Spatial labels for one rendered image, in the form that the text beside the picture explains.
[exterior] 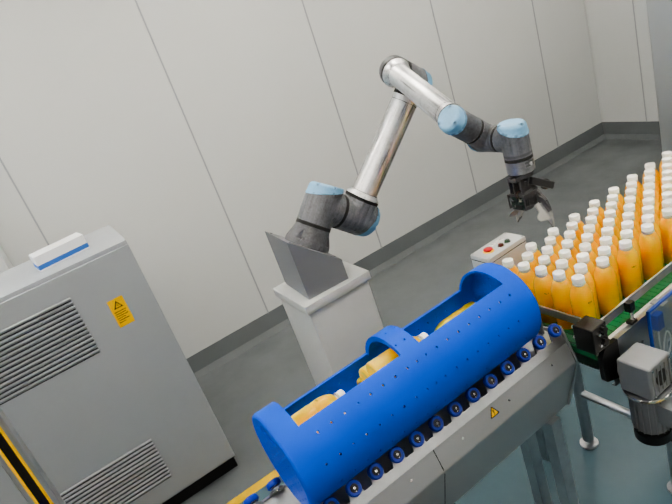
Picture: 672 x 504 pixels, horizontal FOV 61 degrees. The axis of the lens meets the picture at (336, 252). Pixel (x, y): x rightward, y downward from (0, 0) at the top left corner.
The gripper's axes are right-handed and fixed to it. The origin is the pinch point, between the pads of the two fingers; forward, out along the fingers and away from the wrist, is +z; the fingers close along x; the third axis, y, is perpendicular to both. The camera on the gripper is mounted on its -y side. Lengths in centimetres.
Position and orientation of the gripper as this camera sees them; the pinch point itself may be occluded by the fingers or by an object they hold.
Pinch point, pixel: (536, 223)
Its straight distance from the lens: 207.3
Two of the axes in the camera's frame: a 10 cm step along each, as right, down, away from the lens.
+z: 3.1, 8.8, 3.7
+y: -8.0, 4.5, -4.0
